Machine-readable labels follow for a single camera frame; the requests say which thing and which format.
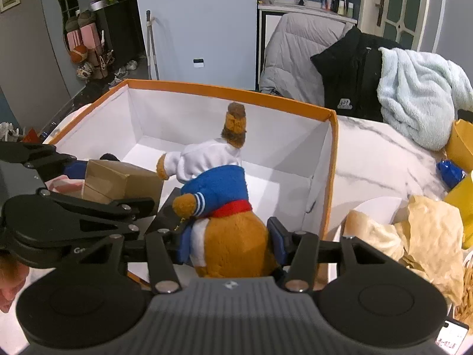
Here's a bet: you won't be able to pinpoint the brown cardboard box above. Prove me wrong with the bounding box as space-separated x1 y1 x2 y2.
81 159 165 217

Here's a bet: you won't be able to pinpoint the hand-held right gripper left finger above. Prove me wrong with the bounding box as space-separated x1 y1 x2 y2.
83 227 196 295

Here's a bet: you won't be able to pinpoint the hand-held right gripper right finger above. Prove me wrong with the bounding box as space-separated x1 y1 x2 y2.
267 216 375 293

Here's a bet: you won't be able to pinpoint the white printed card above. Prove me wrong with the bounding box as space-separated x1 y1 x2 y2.
434 318 471 354

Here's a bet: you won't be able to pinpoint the blue packet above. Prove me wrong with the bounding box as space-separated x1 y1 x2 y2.
436 159 467 193

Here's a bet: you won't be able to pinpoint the dark hallway cabinet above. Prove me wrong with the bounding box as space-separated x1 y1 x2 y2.
89 0 145 64

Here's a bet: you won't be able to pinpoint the beige crumpled cloth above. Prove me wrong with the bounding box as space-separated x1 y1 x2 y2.
344 194 465 306

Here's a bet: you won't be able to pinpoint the person's left hand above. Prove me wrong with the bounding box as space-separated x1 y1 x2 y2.
0 256 31 314

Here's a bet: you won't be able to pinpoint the grey walking crutches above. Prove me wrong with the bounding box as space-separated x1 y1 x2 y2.
145 9 161 81

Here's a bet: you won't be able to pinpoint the light blue fleece blanket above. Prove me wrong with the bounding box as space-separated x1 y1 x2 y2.
377 46 473 152

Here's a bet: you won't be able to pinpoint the pink pouch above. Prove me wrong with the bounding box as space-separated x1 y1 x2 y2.
48 175 85 197

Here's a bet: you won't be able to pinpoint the black jacket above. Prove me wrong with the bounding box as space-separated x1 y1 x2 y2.
310 26 404 122

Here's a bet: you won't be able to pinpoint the brown plush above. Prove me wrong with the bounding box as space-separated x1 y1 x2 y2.
156 101 282 279

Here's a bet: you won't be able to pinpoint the glass paned door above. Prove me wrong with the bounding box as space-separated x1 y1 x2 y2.
359 0 434 51

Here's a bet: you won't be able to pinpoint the tan woven basket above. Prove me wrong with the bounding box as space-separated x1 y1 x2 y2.
453 251 473 326

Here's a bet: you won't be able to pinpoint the basketball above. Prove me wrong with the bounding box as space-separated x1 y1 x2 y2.
70 44 88 64

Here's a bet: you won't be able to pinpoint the yellow bag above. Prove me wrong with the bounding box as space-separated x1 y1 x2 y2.
443 118 473 251

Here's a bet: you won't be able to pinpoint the orange storage box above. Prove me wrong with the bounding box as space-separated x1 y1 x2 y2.
47 79 338 291

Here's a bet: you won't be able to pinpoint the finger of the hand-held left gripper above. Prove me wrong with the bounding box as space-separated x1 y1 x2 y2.
0 141 88 180
36 188 156 248

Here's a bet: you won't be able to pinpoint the pink hanging bags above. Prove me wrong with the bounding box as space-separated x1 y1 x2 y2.
65 10 105 79

